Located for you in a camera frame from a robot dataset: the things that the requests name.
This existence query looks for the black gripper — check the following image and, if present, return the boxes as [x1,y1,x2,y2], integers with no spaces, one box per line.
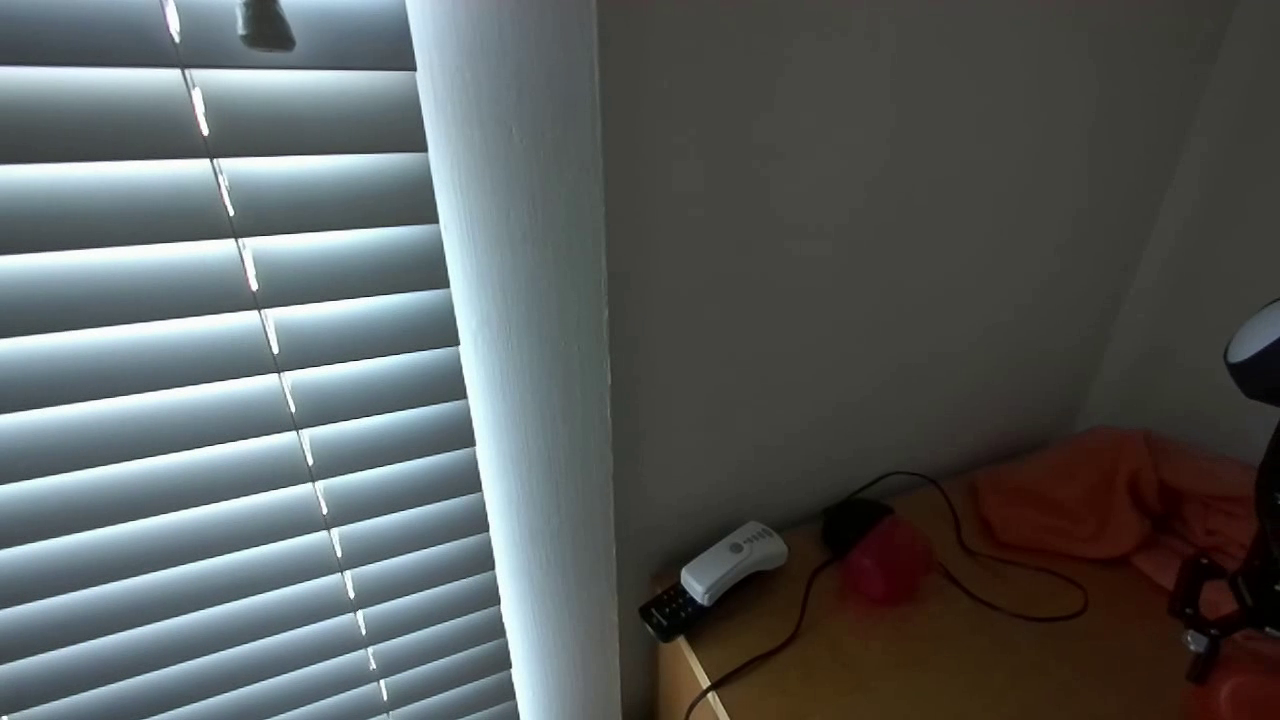
[1169,421,1280,654]

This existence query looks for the orange plastic cup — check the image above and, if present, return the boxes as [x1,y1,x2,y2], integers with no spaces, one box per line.
[1181,628,1280,720]

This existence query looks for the pinkish red plastic cup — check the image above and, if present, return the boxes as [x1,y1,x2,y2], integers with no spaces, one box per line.
[834,516,941,610]

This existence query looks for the orange towel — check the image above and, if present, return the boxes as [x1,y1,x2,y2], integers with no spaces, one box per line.
[968,426,1263,621]

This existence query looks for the light wooden dresser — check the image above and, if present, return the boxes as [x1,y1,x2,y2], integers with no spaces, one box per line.
[648,465,1280,720]

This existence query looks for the black power adapter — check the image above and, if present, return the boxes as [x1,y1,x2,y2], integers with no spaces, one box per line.
[820,494,897,557]

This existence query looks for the white handheld device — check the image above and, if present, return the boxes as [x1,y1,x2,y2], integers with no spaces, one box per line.
[674,516,790,610]

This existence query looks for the black remote control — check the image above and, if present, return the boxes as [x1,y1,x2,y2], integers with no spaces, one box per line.
[635,585,711,647]

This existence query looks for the white window blinds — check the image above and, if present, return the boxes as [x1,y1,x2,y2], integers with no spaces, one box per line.
[0,0,525,720]

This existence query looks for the dark window blind fitting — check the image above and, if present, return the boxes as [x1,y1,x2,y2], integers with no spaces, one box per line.
[235,0,299,57]

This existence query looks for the thin black power cable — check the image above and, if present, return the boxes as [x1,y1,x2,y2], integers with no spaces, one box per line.
[681,469,1091,720]

